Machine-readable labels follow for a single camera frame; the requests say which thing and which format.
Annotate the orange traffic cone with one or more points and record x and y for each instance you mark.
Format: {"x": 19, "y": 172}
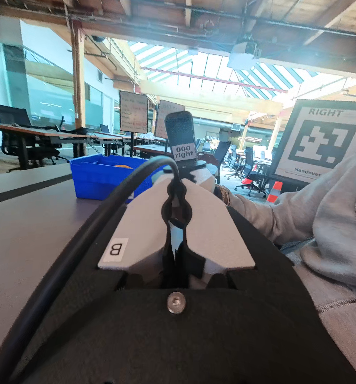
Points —
{"x": 247, "y": 181}
{"x": 274, "y": 192}

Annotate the yellow masking tape roll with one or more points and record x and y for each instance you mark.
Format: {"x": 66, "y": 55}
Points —
{"x": 122, "y": 166}

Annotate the whiteboard on stand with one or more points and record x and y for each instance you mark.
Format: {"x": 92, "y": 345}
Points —
{"x": 133, "y": 111}
{"x": 161, "y": 120}

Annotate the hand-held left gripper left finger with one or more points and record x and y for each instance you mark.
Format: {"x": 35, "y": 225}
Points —
{"x": 130, "y": 237}

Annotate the blue plastic bin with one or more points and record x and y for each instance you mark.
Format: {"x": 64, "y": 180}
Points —
{"x": 91, "y": 183}

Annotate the framed black white marker poster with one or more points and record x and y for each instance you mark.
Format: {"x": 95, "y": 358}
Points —
{"x": 324, "y": 138}

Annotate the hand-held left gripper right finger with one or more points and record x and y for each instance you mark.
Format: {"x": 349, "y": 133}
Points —
{"x": 223, "y": 237}

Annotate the wooden office desk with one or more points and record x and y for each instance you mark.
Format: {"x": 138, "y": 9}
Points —
{"x": 61, "y": 135}
{"x": 151, "y": 148}

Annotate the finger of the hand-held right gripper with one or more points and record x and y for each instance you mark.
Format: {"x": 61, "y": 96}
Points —
{"x": 160, "y": 177}
{"x": 206, "y": 180}

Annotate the wooden support post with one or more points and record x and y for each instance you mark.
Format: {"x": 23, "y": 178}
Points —
{"x": 77, "y": 75}

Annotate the brown padded chair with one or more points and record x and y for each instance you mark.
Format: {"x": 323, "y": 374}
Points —
{"x": 209, "y": 159}

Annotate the black mesh office chair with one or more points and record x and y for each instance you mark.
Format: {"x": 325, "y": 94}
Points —
{"x": 236, "y": 159}
{"x": 224, "y": 150}
{"x": 251, "y": 171}

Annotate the white ceiling projector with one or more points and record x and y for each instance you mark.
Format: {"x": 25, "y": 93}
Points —
{"x": 244, "y": 57}

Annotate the person's grey hoodie torso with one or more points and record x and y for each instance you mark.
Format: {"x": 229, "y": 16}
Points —
{"x": 339, "y": 270}

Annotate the black laptop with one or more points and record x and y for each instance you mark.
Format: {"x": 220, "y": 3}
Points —
{"x": 83, "y": 130}

